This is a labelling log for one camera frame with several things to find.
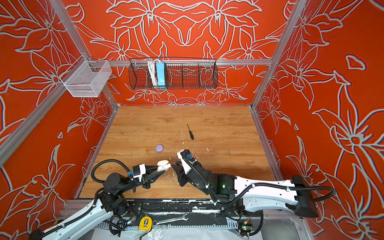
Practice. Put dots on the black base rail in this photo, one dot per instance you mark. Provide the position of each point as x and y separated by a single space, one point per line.
185 206

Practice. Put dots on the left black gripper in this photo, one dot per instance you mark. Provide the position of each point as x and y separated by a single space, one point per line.
148 179

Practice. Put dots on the light blue power bank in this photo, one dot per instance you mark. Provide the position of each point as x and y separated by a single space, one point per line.
160 66

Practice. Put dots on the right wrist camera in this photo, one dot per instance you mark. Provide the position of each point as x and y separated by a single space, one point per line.
185 160

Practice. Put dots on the black screwdriver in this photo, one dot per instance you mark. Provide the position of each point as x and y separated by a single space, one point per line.
190 132

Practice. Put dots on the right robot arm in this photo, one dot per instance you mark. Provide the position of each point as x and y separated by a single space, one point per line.
228 191

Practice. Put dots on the silver wrench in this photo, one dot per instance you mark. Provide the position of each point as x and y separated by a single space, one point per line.
175 219

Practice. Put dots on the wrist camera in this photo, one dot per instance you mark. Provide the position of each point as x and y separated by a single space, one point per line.
185 160
137 173

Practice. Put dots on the yellow tape measure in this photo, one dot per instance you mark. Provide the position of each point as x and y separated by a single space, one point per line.
146 224

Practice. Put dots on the black wire wall basket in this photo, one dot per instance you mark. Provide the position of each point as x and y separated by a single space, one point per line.
181 73

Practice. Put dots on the white mesh wall basket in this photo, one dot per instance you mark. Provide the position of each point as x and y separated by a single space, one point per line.
86 81

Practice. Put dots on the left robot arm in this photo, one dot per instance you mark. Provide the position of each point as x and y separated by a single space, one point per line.
109 205

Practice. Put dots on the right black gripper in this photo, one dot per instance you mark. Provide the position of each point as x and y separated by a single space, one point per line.
181 175

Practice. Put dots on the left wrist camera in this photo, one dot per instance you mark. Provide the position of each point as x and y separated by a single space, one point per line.
137 173

